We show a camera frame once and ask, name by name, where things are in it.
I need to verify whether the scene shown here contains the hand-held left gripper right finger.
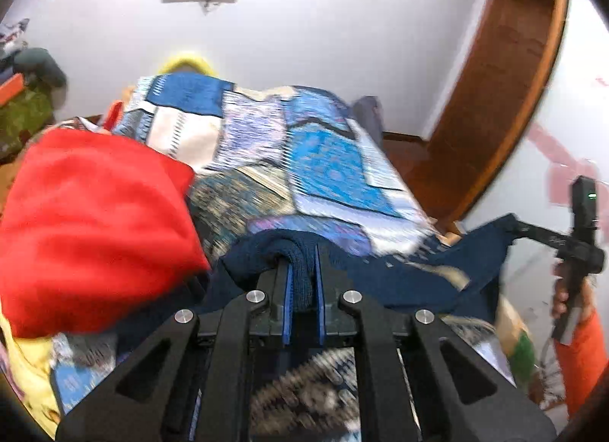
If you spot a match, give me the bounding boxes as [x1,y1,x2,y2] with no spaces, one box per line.
[314,244,557,442]

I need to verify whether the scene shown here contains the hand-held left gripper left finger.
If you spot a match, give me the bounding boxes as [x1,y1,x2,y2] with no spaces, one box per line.
[54,263,293,442]

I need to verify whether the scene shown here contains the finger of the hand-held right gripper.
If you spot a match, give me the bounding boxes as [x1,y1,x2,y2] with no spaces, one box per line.
[510,217,577,252]

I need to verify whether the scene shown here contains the navy patterned knit sweater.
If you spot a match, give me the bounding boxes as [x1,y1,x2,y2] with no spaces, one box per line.
[114,214,518,442]

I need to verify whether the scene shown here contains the person's right hand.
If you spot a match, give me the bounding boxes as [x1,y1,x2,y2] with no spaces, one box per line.
[551,261,596,326]

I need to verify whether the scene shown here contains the blue patchwork bedspread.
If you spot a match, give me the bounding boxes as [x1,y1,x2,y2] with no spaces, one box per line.
[112,72,441,264]

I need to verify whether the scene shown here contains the wooden door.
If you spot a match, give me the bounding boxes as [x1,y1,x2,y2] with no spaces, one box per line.
[383,0,572,233]

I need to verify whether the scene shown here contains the red cloth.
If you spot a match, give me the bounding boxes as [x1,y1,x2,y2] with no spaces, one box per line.
[0,128,212,340]

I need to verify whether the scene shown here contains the yellow pillow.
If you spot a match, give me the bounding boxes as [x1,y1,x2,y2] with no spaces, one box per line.
[159,53,218,77]

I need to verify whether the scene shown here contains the yellow cloth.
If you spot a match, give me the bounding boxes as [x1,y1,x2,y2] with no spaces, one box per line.
[0,313,62,440]

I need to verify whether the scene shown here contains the green patterned cloth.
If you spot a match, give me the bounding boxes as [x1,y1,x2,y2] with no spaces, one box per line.
[0,87,54,160]

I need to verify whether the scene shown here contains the dark grey bundle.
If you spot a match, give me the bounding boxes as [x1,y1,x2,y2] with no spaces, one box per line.
[14,48,67,89]

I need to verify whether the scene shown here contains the orange box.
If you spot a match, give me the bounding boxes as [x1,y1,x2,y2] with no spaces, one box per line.
[0,73,24,108]

